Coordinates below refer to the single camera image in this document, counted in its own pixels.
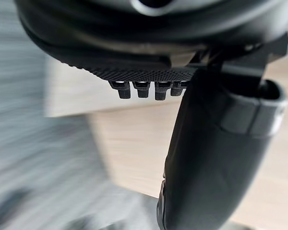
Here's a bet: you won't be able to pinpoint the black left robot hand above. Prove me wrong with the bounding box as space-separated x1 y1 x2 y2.
13 0 288 230

